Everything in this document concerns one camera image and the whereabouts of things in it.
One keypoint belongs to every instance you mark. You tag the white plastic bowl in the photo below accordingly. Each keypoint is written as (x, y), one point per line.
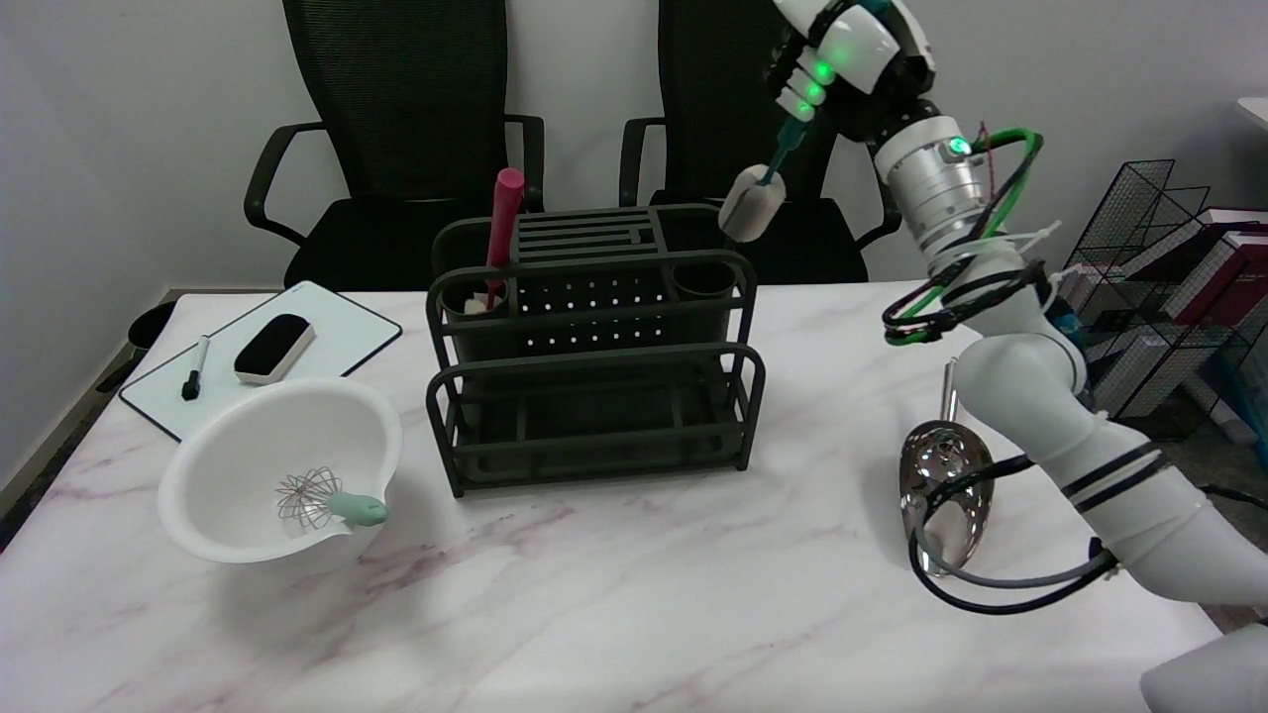
(248, 446)

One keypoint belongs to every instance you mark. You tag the shiny steel scoop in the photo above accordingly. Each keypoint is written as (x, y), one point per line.
(941, 460)

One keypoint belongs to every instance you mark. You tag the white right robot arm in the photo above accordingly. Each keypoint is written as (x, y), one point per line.
(1030, 386)

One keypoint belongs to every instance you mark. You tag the black mesh office chair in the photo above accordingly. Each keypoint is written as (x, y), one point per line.
(406, 119)
(713, 99)

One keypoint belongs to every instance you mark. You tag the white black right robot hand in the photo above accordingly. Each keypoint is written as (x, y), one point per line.
(872, 59)

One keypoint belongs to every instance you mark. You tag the dark green dish rack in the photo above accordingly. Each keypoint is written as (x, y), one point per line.
(584, 297)

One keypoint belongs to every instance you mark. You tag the black whiteboard eraser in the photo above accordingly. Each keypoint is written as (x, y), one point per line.
(274, 347)

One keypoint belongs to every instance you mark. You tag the dark maroon book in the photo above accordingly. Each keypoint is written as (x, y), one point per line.
(1228, 277)

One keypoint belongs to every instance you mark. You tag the black round floor object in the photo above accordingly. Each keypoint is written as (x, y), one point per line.
(151, 325)

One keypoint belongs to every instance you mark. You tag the thick white book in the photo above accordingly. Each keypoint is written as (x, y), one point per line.
(1129, 381)

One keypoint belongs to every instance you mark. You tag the small white whiteboard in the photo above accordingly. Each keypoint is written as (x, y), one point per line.
(342, 332)

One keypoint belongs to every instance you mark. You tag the black marker pen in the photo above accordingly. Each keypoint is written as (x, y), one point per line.
(195, 371)

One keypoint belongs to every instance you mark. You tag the white table corner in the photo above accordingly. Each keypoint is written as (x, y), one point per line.
(1256, 109)

